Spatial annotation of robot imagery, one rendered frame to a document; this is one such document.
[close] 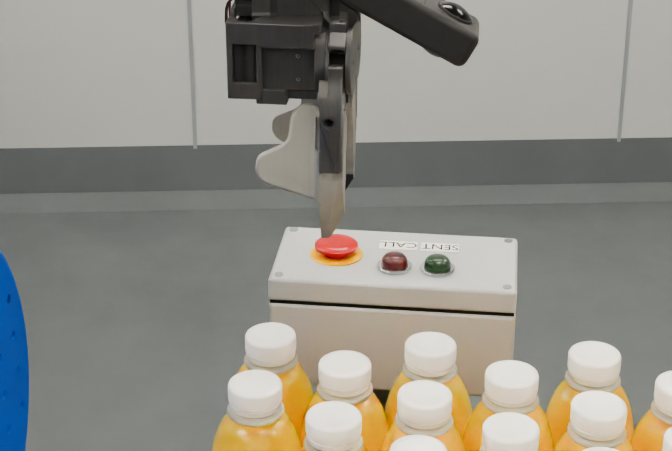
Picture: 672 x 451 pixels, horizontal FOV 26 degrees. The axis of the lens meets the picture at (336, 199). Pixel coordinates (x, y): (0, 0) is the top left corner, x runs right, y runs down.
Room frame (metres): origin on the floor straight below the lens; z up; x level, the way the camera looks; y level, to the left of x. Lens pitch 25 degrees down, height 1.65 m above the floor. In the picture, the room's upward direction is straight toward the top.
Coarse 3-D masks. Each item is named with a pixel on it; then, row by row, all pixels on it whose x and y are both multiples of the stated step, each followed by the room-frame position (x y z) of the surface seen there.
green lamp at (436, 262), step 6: (426, 258) 1.06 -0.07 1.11; (432, 258) 1.05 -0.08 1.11; (438, 258) 1.05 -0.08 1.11; (444, 258) 1.05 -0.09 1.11; (426, 264) 1.05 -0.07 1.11; (432, 264) 1.05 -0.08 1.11; (438, 264) 1.05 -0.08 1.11; (444, 264) 1.05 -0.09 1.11; (450, 264) 1.05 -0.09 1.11; (432, 270) 1.05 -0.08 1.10; (438, 270) 1.05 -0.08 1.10; (444, 270) 1.05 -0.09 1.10
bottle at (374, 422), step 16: (320, 400) 0.92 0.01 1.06; (336, 400) 0.90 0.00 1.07; (352, 400) 0.90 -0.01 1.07; (368, 400) 0.91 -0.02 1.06; (304, 416) 0.92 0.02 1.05; (368, 416) 0.90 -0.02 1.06; (384, 416) 0.92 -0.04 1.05; (304, 432) 0.91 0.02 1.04; (368, 432) 0.90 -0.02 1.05; (384, 432) 0.91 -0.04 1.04; (368, 448) 0.89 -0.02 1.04
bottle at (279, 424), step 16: (224, 416) 0.90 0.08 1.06; (240, 416) 0.88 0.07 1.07; (272, 416) 0.88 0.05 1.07; (288, 416) 0.90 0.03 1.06; (224, 432) 0.88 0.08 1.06; (240, 432) 0.87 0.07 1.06; (256, 432) 0.87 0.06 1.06; (272, 432) 0.88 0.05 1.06; (288, 432) 0.88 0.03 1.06; (224, 448) 0.87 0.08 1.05; (240, 448) 0.87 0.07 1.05; (256, 448) 0.87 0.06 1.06; (272, 448) 0.87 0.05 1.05; (288, 448) 0.88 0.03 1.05
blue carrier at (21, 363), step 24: (0, 264) 0.92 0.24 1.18; (0, 288) 0.91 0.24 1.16; (0, 312) 0.91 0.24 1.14; (0, 336) 0.90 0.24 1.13; (24, 336) 0.95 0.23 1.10; (0, 360) 0.90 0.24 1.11; (24, 360) 0.95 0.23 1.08; (0, 384) 0.89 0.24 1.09; (24, 384) 0.94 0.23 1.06; (0, 408) 0.89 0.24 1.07; (24, 408) 0.93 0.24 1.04; (0, 432) 0.88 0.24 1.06; (24, 432) 0.93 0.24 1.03
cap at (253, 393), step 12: (240, 372) 0.91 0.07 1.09; (252, 372) 0.91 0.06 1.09; (264, 372) 0.91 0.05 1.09; (228, 384) 0.89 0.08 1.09; (240, 384) 0.89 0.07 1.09; (252, 384) 0.89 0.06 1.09; (264, 384) 0.89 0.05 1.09; (276, 384) 0.89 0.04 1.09; (228, 396) 0.89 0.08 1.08; (240, 396) 0.88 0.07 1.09; (252, 396) 0.88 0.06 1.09; (264, 396) 0.88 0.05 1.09; (276, 396) 0.88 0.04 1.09; (240, 408) 0.88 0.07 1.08; (252, 408) 0.87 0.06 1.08; (264, 408) 0.88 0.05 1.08; (276, 408) 0.88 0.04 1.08
